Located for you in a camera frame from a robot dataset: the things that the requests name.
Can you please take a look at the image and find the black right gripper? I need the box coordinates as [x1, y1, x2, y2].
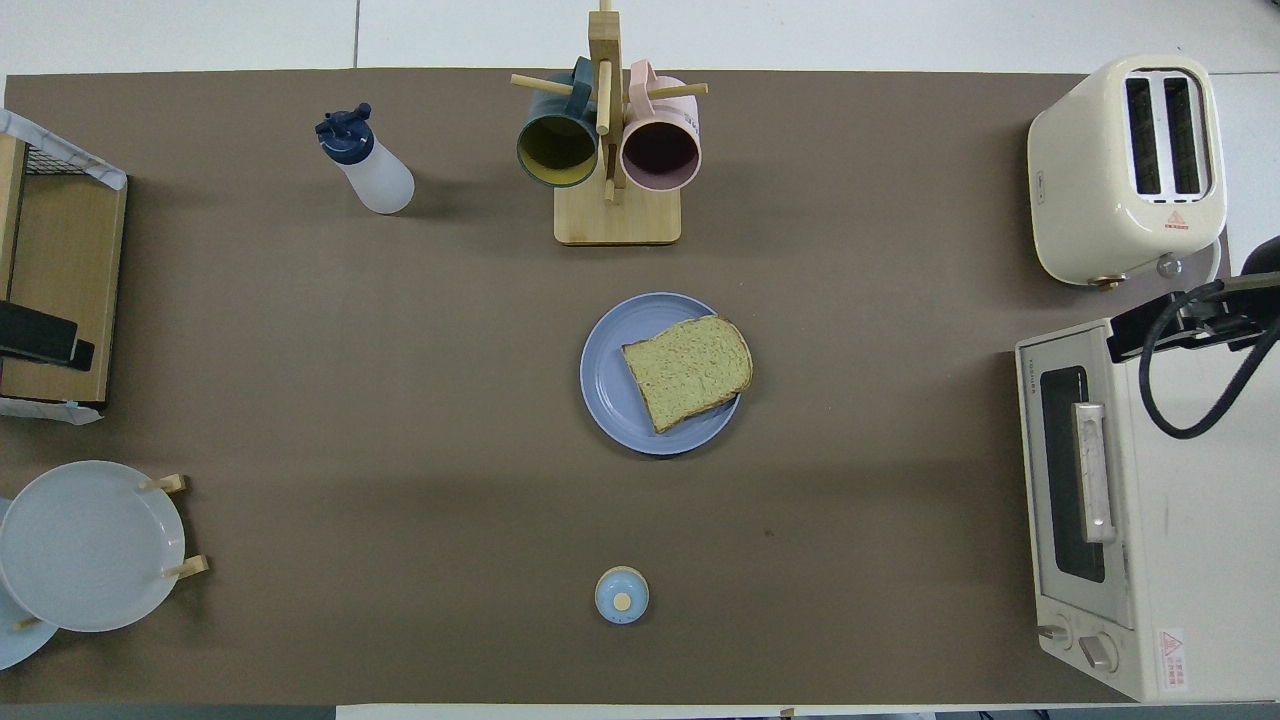
[1105, 270, 1280, 363]

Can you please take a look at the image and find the squeeze bottle with blue cap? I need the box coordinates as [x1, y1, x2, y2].
[315, 103, 415, 215]

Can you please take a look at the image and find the slice of toast bread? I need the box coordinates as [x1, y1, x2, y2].
[622, 315, 754, 434]

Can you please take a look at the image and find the grey plate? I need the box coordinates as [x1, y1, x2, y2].
[0, 460, 187, 633]

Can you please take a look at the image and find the light blue plate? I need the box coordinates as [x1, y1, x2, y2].
[0, 498, 61, 671]

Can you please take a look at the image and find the periwinkle blue flat plate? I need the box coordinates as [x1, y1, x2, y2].
[579, 292, 744, 457]

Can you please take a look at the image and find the cream two-slot toaster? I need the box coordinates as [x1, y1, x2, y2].
[1027, 53, 1229, 289]

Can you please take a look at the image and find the white checkered cloth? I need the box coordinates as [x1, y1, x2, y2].
[0, 108, 129, 192]

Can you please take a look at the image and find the cream toaster oven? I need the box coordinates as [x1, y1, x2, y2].
[1015, 315, 1280, 703]

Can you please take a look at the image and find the brown table mat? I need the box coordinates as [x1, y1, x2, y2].
[0, 68, 1233, 706]

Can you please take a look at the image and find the pink ribbed mug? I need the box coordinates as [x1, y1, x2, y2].
[620, 60, 703, 194]

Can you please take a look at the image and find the wooden mug tree stand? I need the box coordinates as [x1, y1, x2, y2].
[510, 0, 709, 246]

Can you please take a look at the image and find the dark teal mug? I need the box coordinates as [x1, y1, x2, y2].
[516, 57, 601, 189]

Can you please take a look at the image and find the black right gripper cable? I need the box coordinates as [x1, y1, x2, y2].
[1138, 283, 1280, 441]

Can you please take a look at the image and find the wooden shelf with wire basket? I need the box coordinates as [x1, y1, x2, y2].
[0, 108, 129, 406]

